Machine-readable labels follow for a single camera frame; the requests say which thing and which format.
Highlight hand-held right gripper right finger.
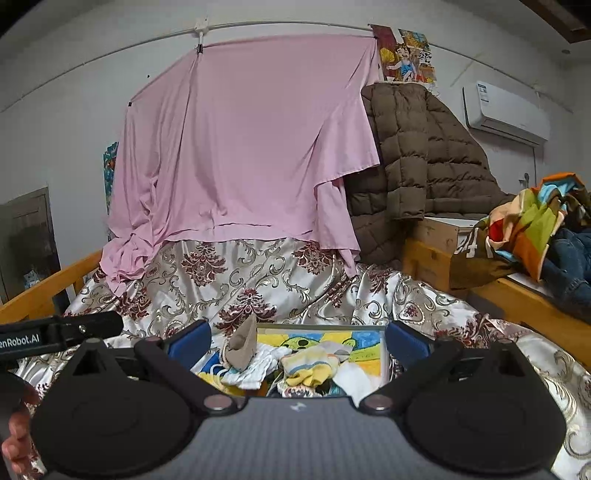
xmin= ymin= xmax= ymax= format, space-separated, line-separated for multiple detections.
xmin=359 ymin=320 xmax=539 ymax=416

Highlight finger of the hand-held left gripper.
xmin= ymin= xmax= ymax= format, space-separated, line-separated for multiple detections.
xmin=60 ymin=310 xmax=124 ymax=347

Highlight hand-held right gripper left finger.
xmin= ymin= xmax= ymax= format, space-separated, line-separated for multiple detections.
xmin=62 ymin=319 xmax=241 ymax=416

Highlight taupe cloth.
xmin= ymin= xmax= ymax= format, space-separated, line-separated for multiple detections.
xmin=223 ymin=315 xmax=259 ymax=371

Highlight white ribbed cloth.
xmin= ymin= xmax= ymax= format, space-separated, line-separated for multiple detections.
xmin=203 ymin=346 xmax=280 ymax=391

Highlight pastel striped cloth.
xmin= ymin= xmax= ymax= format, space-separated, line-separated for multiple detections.
xmin=278 ymin=342 xmax=352 ymax=389

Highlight white lace round cloth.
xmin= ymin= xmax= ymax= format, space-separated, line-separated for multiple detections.
xmin=277 ymin=384 xmax=331 ymax=398

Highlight person's left hand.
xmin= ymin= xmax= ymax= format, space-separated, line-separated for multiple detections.
xmin=1 ymin=382 xmax=43 ymax=468

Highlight brown printed cloth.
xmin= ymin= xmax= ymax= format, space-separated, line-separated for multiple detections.
xmin=450 ymin=226 xmax=515 ymax=291

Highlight floral satin blanket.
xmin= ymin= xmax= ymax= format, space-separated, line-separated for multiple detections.
xmin=0 ymin=235 xmax=591 ymax=480

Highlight grey door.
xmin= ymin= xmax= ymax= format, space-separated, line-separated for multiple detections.
xmin=0 ymin=187 xmax=63 ymax=305

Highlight colourful patchwork cloth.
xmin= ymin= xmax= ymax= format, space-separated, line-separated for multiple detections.
xmin=475 ymin=172 xmax=591 ymax=282

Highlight brown quilted jacket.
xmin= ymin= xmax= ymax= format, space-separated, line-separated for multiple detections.
xmin=346 ymin=82 xmax=515 ymax=267

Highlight blue jeans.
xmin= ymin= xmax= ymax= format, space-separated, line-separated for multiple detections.
xmin=538 ymin=228 xmax=591 ymax=315

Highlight pink sheet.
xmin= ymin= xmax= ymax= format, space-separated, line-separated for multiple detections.
xmin=100 ymin=34 xmax=382 ymax=296

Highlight white air conditioner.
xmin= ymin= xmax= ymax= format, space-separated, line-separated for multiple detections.
xmin=463 ymin=80 xmax=551 ymax=147

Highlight white curtain rod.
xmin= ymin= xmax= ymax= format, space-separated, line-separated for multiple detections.
xmin=0 ymin=17 xmax=575 ymax=114

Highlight wooden bunk frame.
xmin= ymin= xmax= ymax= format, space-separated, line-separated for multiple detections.
xmin=402 ymin=237 xmax=591 ymax=365

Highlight blue wall poster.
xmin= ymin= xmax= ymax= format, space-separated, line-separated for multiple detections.
xmin=102 ymin=141 xmax=120 ymax=215

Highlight cartoon wall poster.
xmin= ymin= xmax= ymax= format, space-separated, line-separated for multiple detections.
xmin=372 ymin=24 xmax=437 ymax=85

